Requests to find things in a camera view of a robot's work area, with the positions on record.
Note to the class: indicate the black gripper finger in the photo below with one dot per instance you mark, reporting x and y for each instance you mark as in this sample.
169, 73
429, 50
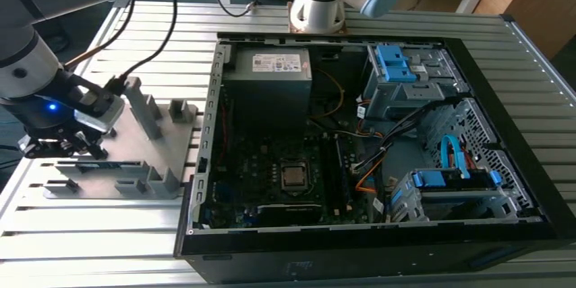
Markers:
41, 148
87, 143

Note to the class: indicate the RAM stick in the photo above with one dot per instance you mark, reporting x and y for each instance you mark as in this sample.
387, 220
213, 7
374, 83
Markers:
346, 180
97, 167

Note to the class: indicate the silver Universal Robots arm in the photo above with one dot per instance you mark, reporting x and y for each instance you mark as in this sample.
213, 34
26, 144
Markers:
315, 11

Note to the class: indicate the grey parts rack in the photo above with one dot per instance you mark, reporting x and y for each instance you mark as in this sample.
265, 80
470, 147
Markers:
135, 153

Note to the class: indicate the green motherboard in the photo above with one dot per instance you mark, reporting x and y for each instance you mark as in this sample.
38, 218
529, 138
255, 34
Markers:
253, 166

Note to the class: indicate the grey power supply unit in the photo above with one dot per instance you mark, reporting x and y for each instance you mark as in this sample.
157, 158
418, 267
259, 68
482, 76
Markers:
270, 92

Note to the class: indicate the CPU socket with silver CPU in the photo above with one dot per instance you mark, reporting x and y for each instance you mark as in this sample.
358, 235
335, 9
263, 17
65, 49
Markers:
295, 176

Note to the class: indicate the black graphics card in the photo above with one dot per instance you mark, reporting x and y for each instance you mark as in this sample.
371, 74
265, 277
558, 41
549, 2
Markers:
289, 213

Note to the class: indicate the black open PC case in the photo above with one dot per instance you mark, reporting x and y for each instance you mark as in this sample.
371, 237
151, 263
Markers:
361, 261

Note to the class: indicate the grey metal drive cage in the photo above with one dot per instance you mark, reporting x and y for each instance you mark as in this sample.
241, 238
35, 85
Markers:
414, 95
463, 197

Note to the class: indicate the blue carrier with black disk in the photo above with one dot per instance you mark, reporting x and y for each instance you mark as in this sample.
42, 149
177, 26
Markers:
434, 178

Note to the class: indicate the wooden cabinet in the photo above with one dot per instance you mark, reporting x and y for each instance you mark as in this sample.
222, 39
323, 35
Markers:
541, 4

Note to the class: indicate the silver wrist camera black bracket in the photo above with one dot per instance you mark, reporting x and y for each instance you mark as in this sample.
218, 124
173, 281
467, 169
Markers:
97, 116

